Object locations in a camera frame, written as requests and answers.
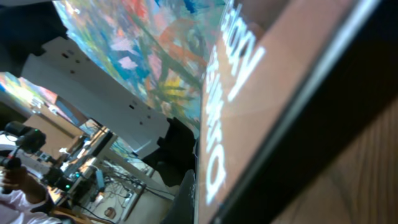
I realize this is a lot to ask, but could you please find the handheld camera rig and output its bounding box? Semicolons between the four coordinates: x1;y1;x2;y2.
1;121;49;180

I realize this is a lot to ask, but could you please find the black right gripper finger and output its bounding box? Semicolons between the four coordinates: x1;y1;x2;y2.
160;170;196;224

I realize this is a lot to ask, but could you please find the colourful painting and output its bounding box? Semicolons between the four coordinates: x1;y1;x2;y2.
54;0;225;131

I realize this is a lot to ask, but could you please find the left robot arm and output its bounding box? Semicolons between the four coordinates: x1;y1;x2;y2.
1;1;196;186

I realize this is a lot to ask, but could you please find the person in white shirt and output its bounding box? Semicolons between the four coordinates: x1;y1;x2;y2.
1;167;62;224

